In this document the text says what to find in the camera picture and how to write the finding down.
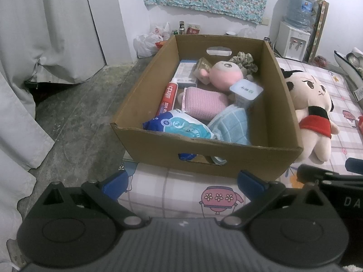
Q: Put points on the blue water bottle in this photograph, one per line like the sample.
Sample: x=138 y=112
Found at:
x=300 y=8

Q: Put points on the white plastic bag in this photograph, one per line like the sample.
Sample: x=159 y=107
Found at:
x=146 y=45
x=248 y=33
x=162 y=30

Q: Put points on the pink plush doll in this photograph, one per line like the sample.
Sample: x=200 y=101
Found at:
x=224 y=75

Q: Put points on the blue white tissue packet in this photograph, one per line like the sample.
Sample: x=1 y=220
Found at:
x=181 y=126

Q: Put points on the black-haired plush doll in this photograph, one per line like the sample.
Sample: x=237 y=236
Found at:
x=309 y=90

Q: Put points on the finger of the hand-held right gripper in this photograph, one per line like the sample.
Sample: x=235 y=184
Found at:
x=314 y=172
x=356 y=165

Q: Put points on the red toothpaste box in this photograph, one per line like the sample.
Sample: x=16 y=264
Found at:
x=168 y=97

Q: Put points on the dark red small object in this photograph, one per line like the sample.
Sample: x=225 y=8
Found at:
x=321 y=60

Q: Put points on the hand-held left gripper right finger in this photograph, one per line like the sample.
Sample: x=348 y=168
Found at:
x=251 y=184

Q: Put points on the red can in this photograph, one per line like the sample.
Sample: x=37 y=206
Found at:
x=267 y=39

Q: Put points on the brown cardboard box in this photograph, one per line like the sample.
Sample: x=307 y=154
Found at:
x=227 y=158

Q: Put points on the wall socket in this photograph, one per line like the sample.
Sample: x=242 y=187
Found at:
x=265 y=21

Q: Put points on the floral folded board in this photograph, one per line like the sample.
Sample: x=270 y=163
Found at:
x=320 y=22

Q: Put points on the blue white flat box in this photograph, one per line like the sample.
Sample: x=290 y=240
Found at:
x=184 y=72

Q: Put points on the white lidded plastic tub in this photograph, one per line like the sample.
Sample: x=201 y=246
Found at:
x=245 y=89

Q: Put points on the white water dispenser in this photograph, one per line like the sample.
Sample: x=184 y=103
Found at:
x=292 y=42

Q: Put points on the black white pillow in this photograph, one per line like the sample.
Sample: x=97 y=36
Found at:
x=351 y=62

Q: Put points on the green scrunchie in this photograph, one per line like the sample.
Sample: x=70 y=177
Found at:
x=246 y=61

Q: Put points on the white container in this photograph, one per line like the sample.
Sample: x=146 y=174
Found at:
x=230 y=33

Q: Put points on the white curtain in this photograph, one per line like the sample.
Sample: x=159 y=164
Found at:
x=17 y=124
x=56 y=19

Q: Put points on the small brown box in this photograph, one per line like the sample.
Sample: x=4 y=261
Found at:
x=202 y=63

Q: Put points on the blue striped towel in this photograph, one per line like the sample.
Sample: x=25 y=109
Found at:
x=229 y=124

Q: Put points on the pink knitted cloth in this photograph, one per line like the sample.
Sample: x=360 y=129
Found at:
x=204 y=103

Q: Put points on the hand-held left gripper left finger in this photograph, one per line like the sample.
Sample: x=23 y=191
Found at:
x=116 y=182

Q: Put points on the dark glass bottle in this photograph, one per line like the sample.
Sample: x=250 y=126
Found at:
x=181 y=27

